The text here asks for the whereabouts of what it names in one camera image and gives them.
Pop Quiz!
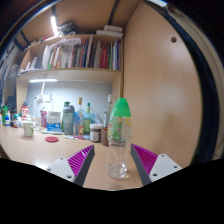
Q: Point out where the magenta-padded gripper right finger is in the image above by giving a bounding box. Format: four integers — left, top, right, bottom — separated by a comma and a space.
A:
130, 143, 184, 187

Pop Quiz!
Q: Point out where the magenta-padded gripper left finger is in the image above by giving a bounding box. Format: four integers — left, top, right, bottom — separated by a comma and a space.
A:
45, 144, 96, 188

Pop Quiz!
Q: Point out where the clear bottle with green cap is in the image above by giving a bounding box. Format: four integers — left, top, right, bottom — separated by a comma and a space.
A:
105, 97, 133, 180

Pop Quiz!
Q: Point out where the flat round red coaster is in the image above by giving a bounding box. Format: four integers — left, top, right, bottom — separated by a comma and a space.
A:
44, 135, 60, 144

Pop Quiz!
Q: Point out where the blue and white carton box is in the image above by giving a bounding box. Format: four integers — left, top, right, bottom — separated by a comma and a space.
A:
46, 115, 62, 132

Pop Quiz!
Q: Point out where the glass bottle with gold cap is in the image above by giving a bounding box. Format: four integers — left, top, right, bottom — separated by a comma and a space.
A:
73, 97, 86, 136

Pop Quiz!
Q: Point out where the brown jar with white lid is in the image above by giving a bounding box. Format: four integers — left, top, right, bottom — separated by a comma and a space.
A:
89, 123, 103, 143

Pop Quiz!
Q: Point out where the white mug with green rim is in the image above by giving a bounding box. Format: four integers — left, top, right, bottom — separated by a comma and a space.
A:
22, 120, 35, 138

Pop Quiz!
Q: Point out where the magenta foil pouch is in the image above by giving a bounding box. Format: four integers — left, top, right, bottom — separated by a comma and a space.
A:
39, 109, 49, 129

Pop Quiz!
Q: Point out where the slim green-capped glass bottle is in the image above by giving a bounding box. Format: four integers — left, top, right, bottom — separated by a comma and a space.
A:
84, 102, 92, 135

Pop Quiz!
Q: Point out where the brown cup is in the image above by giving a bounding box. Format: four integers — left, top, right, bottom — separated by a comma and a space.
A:
100, 127, 110, 147

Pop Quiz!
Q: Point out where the brown bottle with green cap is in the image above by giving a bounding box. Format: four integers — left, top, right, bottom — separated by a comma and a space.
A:
12, 114, 19, 129

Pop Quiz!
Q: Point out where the red and white canister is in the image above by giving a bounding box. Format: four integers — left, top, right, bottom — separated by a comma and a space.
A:
21, 101, 30, 120

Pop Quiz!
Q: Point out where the tall clear glass bottle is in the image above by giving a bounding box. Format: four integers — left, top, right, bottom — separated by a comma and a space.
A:
102, 94, 114, 129

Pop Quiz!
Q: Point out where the long white light strip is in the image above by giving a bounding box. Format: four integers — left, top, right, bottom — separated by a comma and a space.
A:
29, 78, 58, 83

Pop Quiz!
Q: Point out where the short white tube lamp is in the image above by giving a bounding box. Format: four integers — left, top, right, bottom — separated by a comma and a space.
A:
50, 14, 59, 37

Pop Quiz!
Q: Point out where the white cable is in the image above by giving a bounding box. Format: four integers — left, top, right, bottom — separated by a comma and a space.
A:
31, 82, 47, 116

